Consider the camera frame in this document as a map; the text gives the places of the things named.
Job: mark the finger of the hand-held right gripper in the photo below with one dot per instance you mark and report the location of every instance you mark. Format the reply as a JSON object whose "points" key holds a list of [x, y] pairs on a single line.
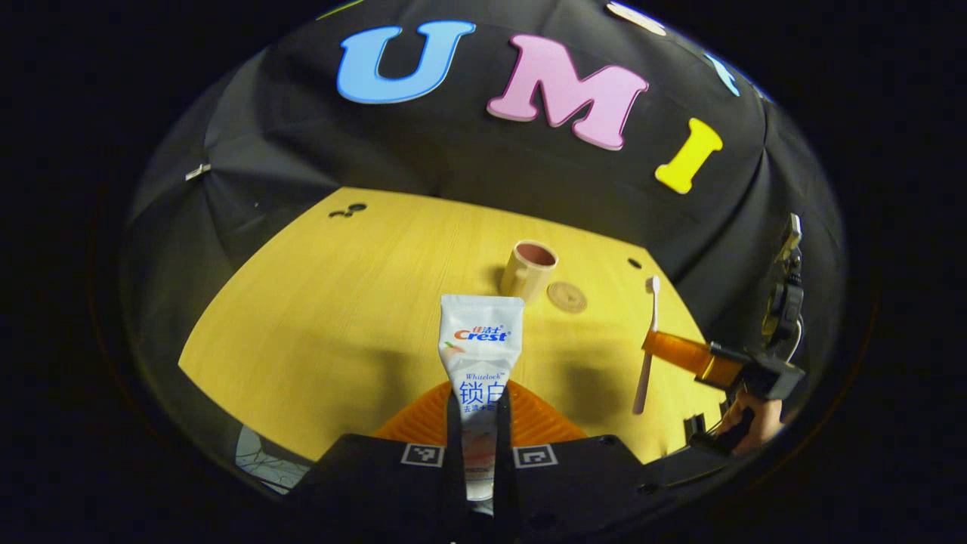
{"points": [[680, 352]]}

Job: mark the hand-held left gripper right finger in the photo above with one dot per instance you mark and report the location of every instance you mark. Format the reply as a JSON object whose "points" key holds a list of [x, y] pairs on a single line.
{"points": [[574, 491]]}

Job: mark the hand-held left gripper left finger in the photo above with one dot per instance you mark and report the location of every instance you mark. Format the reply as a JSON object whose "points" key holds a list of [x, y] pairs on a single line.
{"points": [[378, 483]]}

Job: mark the pink toothbrush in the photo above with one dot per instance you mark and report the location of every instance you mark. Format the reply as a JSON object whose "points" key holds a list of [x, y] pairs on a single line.
{"points": [[648, 363]]}

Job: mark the round brown coaster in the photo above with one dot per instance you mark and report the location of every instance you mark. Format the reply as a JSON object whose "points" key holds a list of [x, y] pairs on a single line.
{"points": [[567, 298]]}

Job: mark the beige cup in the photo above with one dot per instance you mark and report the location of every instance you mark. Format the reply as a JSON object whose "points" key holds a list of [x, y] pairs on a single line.
{"points": [[525, 279]]}

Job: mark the white toothpaste tube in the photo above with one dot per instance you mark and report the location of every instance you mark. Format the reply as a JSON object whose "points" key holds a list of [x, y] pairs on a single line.
{"points": [[480, 340]]}

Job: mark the wooden desktop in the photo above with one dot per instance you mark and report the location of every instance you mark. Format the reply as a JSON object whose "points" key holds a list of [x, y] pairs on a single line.
{"points": [[317, 317]]}

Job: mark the black backdrop cloth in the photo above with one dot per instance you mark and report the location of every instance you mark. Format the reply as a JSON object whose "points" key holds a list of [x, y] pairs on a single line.
{"points": [[453, 151]]}

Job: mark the white clip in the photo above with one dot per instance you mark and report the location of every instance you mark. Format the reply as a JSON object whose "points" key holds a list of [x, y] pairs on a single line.
{"points": [[198, 172]]}

